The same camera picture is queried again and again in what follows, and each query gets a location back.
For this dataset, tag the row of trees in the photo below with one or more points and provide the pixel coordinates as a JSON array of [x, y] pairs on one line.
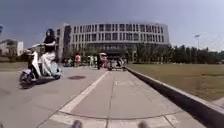
[[180, 55]]

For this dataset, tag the dry grass lawn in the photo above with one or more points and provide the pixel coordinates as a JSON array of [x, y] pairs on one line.
[[186, 76]]

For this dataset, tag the white scooter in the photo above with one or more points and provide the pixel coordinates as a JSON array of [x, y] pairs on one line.
[[36, 71]]

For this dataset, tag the lamp pole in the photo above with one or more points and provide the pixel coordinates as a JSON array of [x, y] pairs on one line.
[[198, 41]]

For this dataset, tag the robot's own part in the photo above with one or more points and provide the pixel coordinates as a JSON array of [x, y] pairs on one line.
[[77, 124], [143, 125]]

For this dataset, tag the grey paved plaza ground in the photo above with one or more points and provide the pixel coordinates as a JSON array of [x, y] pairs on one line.
[[113, 96]]

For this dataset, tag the round manhole cover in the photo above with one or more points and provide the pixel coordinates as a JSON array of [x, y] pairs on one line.
[[76, 77]]

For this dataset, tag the group of people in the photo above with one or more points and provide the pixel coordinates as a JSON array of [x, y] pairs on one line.
[[100, 61]]

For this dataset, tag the grey stone kerb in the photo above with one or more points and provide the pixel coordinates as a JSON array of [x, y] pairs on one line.
[[173, 95]]

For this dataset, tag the low pale building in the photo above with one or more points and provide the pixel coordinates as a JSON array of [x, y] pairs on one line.
[[11, 46]]

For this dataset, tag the person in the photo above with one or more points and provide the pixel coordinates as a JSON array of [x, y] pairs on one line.
[[49, 50]]

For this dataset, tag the large grey many-windowed building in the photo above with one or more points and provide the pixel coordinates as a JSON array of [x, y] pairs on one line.
[[116, 33]]

